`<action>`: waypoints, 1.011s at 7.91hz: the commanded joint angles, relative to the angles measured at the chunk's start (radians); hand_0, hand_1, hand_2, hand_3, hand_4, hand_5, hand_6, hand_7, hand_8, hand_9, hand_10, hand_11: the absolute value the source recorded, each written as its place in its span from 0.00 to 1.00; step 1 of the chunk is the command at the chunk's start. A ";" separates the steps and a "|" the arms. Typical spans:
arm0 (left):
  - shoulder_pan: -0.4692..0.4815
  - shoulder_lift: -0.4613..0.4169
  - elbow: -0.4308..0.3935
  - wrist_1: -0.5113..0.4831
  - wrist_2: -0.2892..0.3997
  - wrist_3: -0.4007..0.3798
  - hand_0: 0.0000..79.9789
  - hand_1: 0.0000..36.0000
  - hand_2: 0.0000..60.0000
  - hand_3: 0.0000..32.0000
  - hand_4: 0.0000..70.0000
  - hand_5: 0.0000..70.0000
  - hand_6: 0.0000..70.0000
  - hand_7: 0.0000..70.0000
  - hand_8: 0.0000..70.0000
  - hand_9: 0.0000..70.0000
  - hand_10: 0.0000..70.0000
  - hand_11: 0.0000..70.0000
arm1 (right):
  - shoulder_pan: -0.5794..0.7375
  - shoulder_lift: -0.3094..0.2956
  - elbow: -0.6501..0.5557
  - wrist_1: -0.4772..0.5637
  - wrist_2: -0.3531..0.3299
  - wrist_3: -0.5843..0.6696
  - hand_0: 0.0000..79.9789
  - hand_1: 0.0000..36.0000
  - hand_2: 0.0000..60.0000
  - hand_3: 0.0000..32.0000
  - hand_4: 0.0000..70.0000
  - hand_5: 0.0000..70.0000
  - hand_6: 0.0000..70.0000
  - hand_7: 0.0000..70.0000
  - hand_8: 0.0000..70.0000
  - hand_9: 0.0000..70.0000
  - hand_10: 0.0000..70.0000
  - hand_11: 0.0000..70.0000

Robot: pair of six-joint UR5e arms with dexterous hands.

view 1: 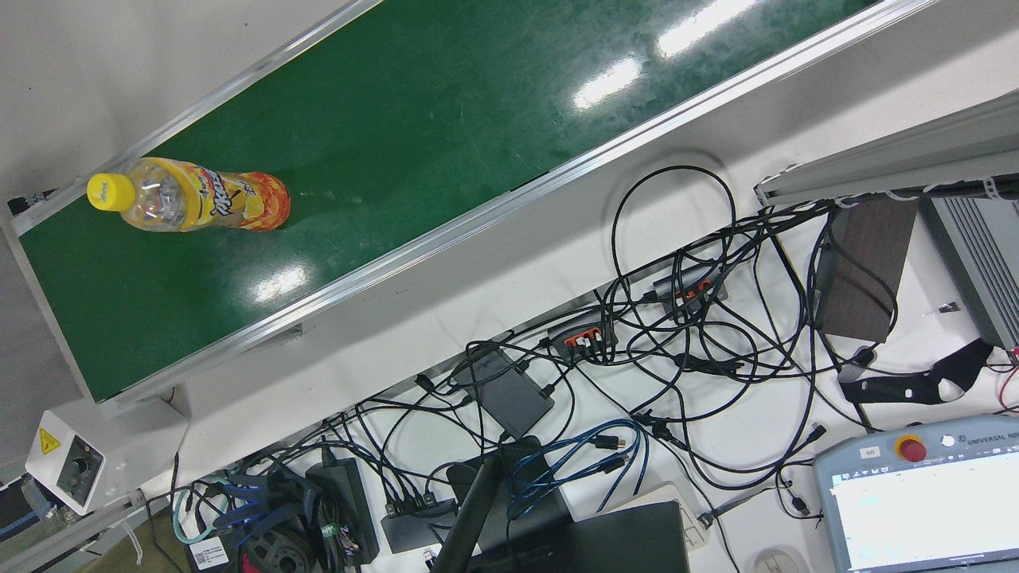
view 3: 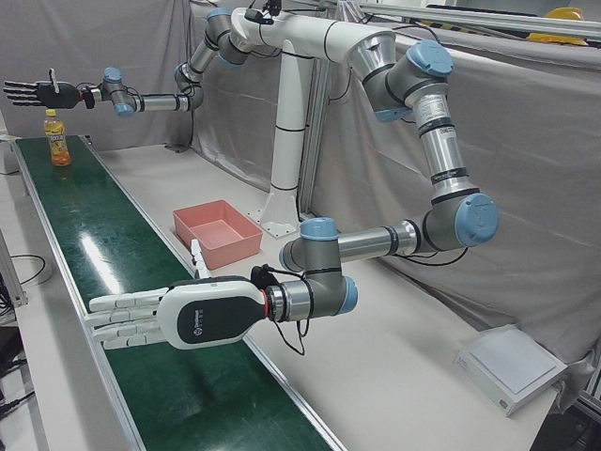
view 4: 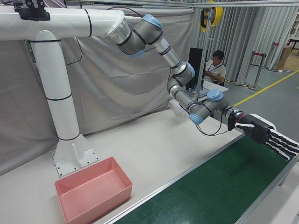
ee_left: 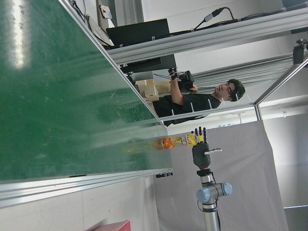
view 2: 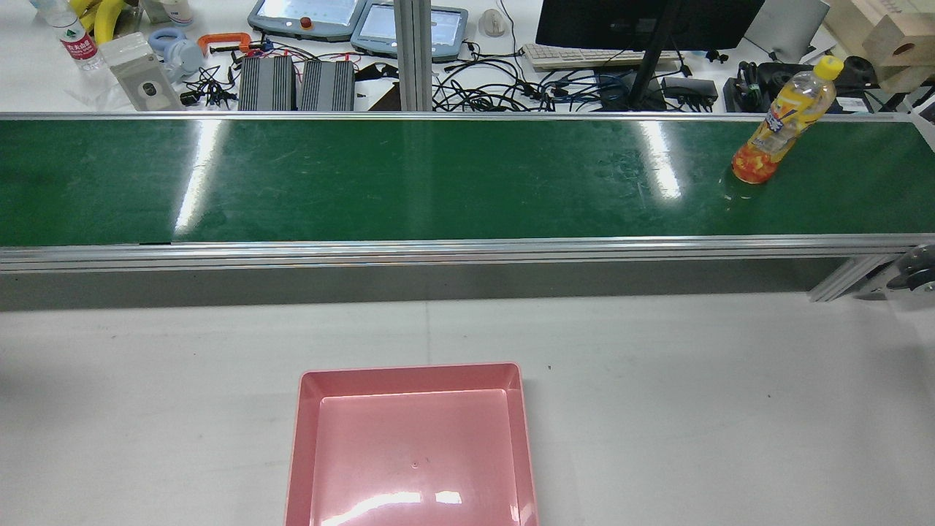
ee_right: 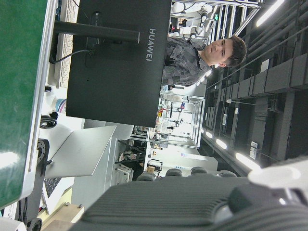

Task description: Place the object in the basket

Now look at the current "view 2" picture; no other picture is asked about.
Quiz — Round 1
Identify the orange juice bottle yellow cap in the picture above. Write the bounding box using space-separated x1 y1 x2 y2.
731 55 845 185

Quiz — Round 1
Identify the pink plastic basket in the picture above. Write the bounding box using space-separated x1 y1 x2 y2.
284 362 541 526

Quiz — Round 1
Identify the green conveyor belt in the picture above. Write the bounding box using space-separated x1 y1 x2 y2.
0 111 935 311
0 118 935 247

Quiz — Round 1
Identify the black ribbed power supply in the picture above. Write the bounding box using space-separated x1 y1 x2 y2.
238 56 297 112
299 60 356 112

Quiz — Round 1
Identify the white keyboard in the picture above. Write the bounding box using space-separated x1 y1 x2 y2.
522 42 684 72

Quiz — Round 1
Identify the grey teach pendant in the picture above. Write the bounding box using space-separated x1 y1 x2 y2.
351 1 470 63
247 0 370 42

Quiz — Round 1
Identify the black monitor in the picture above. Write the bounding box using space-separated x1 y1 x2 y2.
535 0 766 52

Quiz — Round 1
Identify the orange clamp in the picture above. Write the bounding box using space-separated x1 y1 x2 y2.
197 33 253 57

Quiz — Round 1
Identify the black equipment pile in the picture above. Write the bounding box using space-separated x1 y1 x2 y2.
723 57 881 114

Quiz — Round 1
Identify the light blue tape roll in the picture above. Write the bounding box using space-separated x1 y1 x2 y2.
148 27 205 74

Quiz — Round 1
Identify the grey box in plastic bag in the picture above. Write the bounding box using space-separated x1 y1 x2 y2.
99 31 183 112

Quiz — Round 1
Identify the white jar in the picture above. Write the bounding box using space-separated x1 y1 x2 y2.
142 0 194 26

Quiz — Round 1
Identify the grey flat panel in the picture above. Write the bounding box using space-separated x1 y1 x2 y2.
745 0 831 65

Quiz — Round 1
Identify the yellow banana bunch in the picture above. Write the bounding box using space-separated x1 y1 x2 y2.
69 0 140 45

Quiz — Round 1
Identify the clear water bottle red label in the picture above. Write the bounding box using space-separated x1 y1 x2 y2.
40 0 107 72

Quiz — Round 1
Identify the plain wooden block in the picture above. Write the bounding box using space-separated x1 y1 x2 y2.
822 0 901 46

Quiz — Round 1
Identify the wooden block with hole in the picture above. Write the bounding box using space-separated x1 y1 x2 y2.
862 13 935 68

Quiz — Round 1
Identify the black and blue cable tangle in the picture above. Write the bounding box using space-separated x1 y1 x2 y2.
431 40 636 112

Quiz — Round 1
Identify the aluminium profile post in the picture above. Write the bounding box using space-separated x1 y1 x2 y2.
393 0 434 112

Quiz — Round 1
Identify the small black cable bundle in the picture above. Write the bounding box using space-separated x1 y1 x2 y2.
179 64 238 109

